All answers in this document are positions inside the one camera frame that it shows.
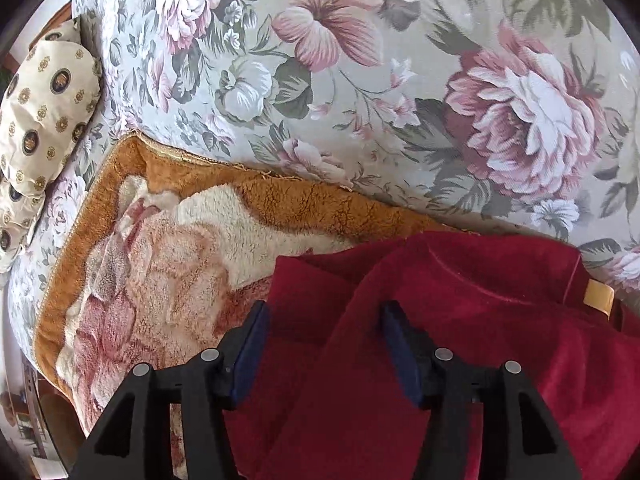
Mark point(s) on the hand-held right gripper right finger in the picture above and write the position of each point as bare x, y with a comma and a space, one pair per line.
400, 355

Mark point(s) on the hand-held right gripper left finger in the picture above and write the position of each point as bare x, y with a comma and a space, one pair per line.
247, 355

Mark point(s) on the dark red fleece sweater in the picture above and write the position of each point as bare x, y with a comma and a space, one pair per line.
475, 340

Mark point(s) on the brown and cream fleece blanket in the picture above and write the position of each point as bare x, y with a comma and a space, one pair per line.
175, 270

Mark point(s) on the floral sofa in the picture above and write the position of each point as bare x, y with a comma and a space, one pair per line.
380, 85

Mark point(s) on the cream medallion print pillow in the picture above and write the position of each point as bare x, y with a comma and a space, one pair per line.
42, 125

